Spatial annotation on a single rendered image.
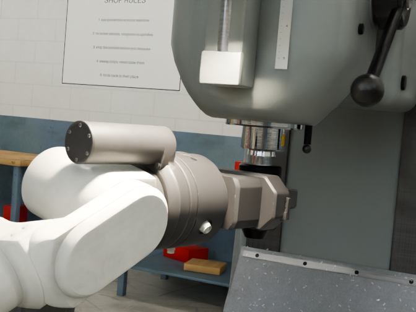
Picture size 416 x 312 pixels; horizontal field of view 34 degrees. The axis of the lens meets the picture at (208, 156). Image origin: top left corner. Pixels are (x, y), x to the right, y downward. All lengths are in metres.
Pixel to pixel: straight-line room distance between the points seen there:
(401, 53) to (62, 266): 0.49
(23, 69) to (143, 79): 1.29
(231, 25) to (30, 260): 0.28
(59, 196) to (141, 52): 5.20
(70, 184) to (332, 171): 0.62
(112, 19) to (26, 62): 0.99
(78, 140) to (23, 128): 5.87
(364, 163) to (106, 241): 0.65
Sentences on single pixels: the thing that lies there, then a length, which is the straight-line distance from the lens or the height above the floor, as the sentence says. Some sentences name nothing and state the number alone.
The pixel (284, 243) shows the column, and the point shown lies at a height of 1.11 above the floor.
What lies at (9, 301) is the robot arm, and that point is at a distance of 0.51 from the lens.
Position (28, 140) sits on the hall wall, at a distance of 6.36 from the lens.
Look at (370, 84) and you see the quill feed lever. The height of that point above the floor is 1.35.
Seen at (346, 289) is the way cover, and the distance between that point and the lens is 1.09.
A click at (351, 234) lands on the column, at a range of 1.09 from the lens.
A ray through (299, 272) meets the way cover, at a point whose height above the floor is 1.08.
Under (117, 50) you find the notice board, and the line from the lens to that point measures 5.86.
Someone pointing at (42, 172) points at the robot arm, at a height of 1.25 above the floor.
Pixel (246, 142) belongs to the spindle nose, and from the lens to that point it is 0.72.
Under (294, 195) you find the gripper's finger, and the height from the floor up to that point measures 1.23.
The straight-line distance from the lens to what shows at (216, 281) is 4.61.
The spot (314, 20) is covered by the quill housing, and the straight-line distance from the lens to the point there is 0.64.
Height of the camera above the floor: 1.31
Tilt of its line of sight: 3 degrees down
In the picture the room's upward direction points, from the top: 5 degrees clockwise
